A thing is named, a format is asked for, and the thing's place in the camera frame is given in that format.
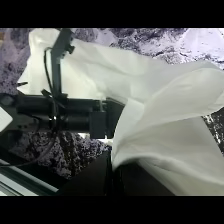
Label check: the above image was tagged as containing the black cable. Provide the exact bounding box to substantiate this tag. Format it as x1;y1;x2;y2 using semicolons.
0;47;68;168

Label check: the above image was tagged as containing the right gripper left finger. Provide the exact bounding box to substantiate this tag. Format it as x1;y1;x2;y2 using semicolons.
57;149;113;197

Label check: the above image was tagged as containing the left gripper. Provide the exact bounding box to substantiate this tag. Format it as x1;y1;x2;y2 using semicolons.
13;94;126;140

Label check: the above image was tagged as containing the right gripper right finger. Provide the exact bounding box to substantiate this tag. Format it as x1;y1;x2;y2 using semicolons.
112;161;175;197

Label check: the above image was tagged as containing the white garment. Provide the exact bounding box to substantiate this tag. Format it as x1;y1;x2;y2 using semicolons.
18;27;224;197

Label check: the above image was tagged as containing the silver frame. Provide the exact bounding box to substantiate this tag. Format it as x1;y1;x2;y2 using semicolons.
0;159;60;197

